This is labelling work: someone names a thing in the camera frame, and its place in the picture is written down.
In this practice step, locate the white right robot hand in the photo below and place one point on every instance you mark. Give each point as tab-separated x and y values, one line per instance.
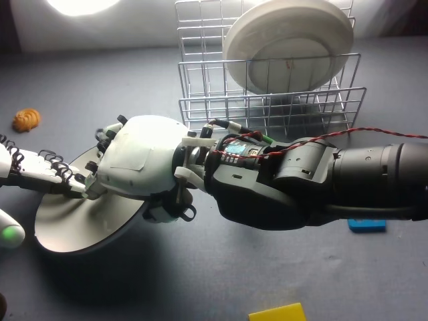
140	157

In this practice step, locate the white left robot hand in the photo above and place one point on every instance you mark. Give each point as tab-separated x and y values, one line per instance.
33	170

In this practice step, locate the white plate with dark rim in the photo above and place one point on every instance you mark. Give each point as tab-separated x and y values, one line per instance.
87	224

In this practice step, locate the plain cream white plate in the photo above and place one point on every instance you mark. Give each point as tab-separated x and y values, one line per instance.
287	30

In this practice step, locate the orange swirl cookie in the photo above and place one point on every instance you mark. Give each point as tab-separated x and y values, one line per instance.
26	119

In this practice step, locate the flat yellow block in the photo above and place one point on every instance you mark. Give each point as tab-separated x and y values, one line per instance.
277	312

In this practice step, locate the blue block with two holes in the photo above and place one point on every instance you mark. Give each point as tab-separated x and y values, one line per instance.
366	226

